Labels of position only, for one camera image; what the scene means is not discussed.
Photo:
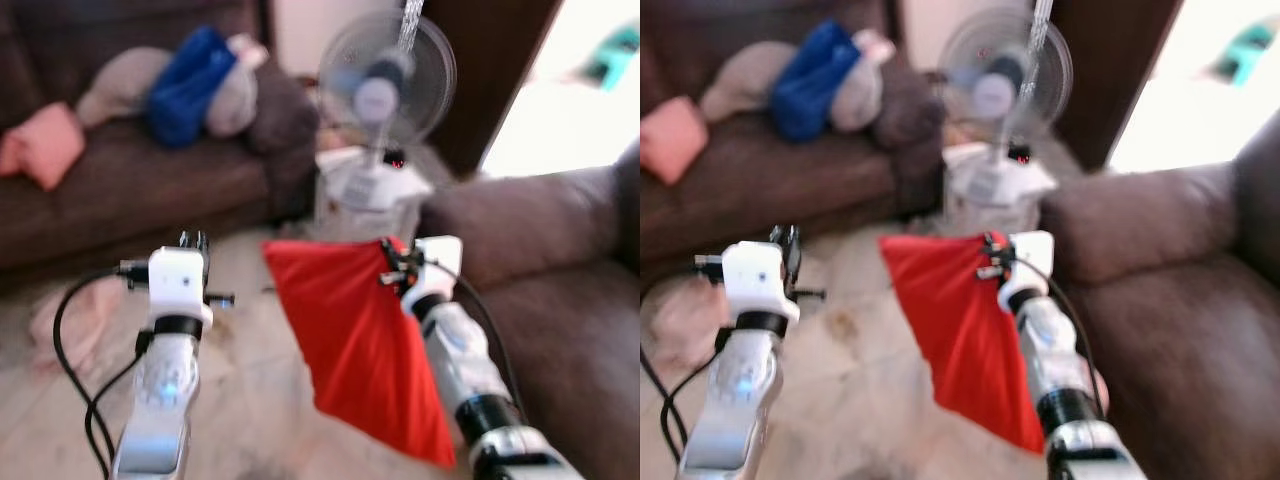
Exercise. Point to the pink pillow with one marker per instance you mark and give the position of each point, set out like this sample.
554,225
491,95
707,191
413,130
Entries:
672,140
45,145

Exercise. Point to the teal plastic object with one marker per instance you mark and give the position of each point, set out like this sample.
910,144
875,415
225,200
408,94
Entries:
1250,50
615,60

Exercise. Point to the red pillow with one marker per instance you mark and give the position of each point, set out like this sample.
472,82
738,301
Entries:
960,330
350,340

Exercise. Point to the white side table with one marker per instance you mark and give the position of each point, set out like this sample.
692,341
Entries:
345,218
965,212

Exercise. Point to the blue pillow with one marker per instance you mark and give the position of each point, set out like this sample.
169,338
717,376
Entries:
185,95
810,85

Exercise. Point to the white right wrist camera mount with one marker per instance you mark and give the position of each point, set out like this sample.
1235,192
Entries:
1035,260
440,265

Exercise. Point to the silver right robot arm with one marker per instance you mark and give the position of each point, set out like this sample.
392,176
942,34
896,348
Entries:
460,360
1050,350

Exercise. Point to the pale pink cloth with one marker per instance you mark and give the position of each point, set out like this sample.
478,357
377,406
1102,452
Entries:
80,320
690,320

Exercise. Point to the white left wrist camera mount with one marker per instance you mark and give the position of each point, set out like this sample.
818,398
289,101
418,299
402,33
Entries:
178,285
755,280

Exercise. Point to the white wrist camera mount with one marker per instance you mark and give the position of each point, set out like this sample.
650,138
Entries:
755,280
1035,260
178,285
440,265

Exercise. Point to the white table fan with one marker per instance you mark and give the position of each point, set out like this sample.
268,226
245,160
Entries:
378,100
995,95

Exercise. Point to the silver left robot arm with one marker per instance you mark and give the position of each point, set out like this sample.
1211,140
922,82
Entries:
735,400
160,400

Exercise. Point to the dark brown two-seat sofa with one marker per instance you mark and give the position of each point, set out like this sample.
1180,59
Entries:
1180,330
560,330

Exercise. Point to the beige pillow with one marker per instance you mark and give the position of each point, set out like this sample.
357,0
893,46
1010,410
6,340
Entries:
120,90
862,95
238,100
740,85

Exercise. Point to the dark brown long sofa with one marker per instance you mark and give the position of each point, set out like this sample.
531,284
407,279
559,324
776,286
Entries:
130,190
780,180

